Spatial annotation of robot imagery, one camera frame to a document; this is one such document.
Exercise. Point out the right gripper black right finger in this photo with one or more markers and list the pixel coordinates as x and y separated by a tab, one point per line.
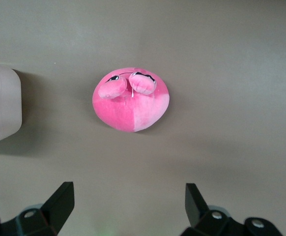
197	209

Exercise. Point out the pink plush toy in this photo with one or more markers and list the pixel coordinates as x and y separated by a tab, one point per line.
123	110

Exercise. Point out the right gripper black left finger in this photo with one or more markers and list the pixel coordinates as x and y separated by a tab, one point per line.
54	209

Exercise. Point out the pink plastic storage box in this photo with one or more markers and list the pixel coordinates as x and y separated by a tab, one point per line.
10	103

